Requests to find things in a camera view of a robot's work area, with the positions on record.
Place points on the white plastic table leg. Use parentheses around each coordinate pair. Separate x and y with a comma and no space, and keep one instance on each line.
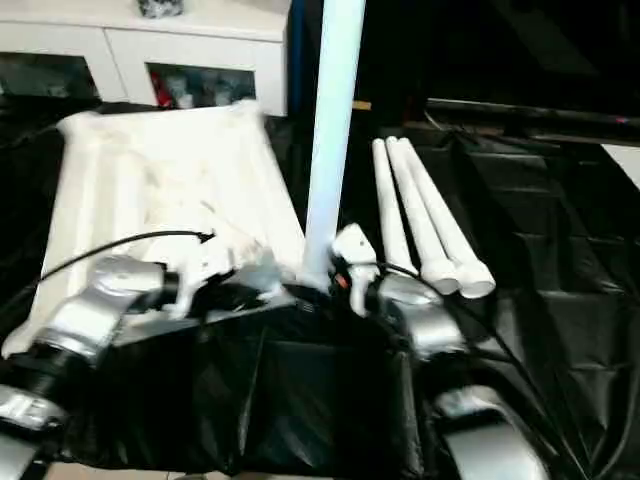
(335,125)
(441,215)
(419,215)
(395,215)

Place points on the white plastic table top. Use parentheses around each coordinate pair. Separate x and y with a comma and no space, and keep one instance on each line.
(150,165)

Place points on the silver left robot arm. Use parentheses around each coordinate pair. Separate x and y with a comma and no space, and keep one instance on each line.
(115,280)

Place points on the black table mat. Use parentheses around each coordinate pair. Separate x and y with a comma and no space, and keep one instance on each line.
(310,400)

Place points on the dark long bar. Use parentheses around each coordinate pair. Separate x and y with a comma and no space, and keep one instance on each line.
(530,115)

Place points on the white glass-door cabinet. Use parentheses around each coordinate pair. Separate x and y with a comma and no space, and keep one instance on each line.
(200,45)

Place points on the dark bundle on cabinet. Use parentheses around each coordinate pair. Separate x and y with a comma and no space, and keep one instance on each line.
(161,9)

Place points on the white flat board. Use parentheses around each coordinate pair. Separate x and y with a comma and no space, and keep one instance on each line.
(622,167)

